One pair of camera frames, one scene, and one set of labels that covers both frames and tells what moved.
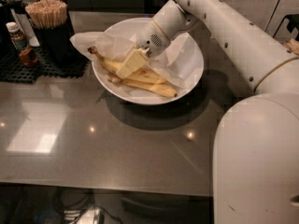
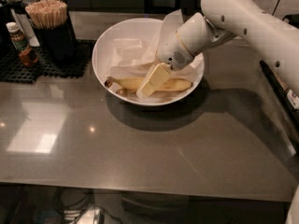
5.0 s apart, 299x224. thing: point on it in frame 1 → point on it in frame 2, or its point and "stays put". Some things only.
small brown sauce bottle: [28, 57] stays put
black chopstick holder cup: [57, 44] stays put
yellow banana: [144, 74] → [170, 84]
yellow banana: [148, 87] → [153, 91]
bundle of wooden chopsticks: [48, 13] stays put
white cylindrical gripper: [151, 39] → [170, 50]
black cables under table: [71, 202] stays put
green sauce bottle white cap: [17, 36] stays put
